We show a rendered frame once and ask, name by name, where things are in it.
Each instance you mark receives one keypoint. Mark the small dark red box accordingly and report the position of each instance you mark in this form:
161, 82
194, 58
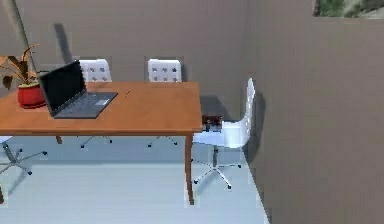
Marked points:
212, 121

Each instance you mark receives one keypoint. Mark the brown wooden table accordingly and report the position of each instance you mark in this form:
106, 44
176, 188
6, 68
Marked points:
150, 110

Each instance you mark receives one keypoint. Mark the white swivel chair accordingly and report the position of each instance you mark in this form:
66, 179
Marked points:
96, 70
165, 70
15, 158
235, 131

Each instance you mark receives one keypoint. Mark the thin dark pencil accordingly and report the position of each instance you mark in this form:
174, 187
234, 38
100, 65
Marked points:
127, 93

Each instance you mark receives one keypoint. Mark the black open laptop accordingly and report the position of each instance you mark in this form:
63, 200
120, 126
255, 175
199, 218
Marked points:
71, 95

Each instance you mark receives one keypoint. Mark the house plant in red pot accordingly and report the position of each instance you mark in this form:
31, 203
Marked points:
28, 93

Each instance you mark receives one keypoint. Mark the window with greenery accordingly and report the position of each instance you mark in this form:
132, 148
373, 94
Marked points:
348, 8

